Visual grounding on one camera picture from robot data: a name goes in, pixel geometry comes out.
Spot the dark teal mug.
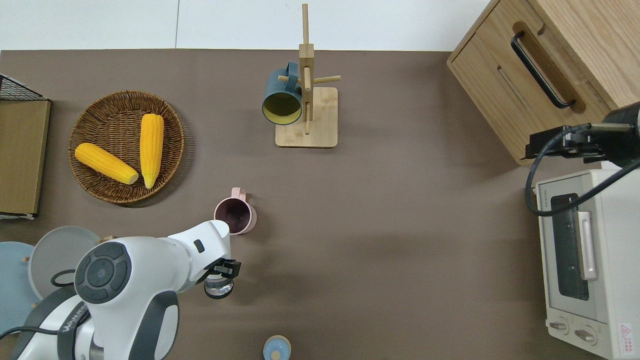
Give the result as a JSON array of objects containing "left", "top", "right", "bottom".
[{"left": 262, "top": 60, "right": 304, "bottom": 125}]

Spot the wooden plate rack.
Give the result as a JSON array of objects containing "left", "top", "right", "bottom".
[{"left": 20, "top": 235, "right": 117, "bottom": 308}]

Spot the yellow corn cob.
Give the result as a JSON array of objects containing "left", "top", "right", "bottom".
[
  {"left": 74, "top": 143, "right": 140, "bottom": 185},
  {"left": 139, "top": 113, "right": 165, "bottom": 190}
]

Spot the brown table mat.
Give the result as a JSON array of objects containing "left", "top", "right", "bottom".
[{"left": 0, "top": 49, "right": 640, "bottom": 360}]

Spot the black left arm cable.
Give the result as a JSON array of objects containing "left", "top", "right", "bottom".
[{"left": 0, "top": 269, "right": 77, "bottom": 337}]

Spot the brown wicker basket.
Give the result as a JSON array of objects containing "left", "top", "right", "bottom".
[{"left": 68, "top": 90, "right": 186, "bottom": 205}]

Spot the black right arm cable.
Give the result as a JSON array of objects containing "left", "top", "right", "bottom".
[{"left": 524, "top": 122, "right": 640, "bottom": 217}]

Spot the white oven door handle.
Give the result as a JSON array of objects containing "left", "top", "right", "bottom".
[{"left": 575, "top": 210, "right": 599, "bottom": 282}]

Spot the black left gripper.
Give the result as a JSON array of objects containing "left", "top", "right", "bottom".
[{"left": 202, "top": 257, "right": 242, "bottom": 285}]

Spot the black cabinet handle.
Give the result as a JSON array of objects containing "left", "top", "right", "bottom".
[{"left": 510, "top": 31, "right": 577, "bottom": 110}]

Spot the white toaster oven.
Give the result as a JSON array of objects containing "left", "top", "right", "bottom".
[{"left": 534, "top": 167, "right": 640, "bottom": 360}]

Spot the grey plate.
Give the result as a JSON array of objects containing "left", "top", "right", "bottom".
[{"left": 28, "top": 226, "right": 103, "bottom": 301}]

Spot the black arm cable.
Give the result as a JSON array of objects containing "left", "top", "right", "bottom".
[
  {"left": 0, "top": 269, "right": 77, "bottom": 337},
  {"left": 524, "top": 122, "right": 640, "bottom": 217}
]

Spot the light blue plate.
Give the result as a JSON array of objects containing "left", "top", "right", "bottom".
[{"left": 0, "top": 241, "right": 41, "bottom": 335}]

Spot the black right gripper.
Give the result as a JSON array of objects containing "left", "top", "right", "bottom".
[{"left": 525, "top": 124, "right": 608, "bottom": 163}]

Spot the wooden mug tree stand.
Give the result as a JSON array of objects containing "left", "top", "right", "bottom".
[{"left": 275, "top": 2, "right": 343, "bottom": 149}]

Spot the wooden cabinet box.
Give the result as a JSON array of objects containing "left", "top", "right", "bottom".
[{"left": 446, "top": 0, "right": 640, "bottom": 167}]

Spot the brown tray with wire rack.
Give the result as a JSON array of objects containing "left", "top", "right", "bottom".
[{"left": 0, "top": 73, "right": 52, "bottom": 221}]

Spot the pink mug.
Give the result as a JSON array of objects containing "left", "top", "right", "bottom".
[{"left": 213, "top": 187, "right": 258, "bottom": 236}]

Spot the black branded velcro strap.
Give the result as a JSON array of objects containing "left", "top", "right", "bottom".
[{"left": 56, "top": 299, "right": 94, "bottom": 360}]

